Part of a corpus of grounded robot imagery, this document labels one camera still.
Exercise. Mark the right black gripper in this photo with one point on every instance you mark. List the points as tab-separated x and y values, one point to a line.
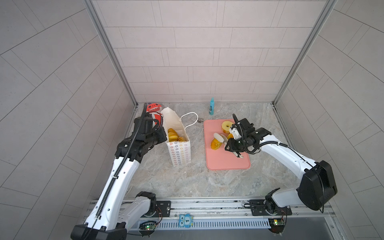
231	147

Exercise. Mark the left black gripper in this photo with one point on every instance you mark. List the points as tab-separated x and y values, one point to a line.
161	133

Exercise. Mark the lumpy yellow long bread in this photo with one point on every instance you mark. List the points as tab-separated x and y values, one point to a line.
173	135

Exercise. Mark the white paper bag with print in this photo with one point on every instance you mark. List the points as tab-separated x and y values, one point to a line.
178	142

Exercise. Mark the white food tongs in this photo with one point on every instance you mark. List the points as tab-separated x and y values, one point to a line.
223	139

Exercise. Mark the small round golden bun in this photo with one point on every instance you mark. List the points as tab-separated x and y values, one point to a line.
216	144

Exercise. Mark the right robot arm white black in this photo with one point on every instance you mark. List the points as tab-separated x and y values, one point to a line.
317	181

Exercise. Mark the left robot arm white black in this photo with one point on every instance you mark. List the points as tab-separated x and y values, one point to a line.
106	221

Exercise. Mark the red shark plush toy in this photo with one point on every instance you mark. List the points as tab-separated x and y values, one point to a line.
154	109

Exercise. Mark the pink tray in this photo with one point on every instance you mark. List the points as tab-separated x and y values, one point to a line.
221	159

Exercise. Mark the teal small bottle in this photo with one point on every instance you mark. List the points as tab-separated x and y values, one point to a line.
212	106

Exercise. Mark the blue owl tag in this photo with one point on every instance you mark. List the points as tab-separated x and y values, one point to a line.
185	221

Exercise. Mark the left circuit board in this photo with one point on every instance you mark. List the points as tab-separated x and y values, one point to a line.
148	226

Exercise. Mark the circuit board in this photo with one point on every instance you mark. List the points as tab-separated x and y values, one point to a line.
148	226
277	226

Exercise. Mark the right circuit board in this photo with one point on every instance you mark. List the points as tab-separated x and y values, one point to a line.
277	226

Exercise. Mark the ring-shaped yellow bread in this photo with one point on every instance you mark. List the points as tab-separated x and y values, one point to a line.
226	127

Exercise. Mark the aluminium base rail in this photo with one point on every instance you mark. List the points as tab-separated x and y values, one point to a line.
234	213

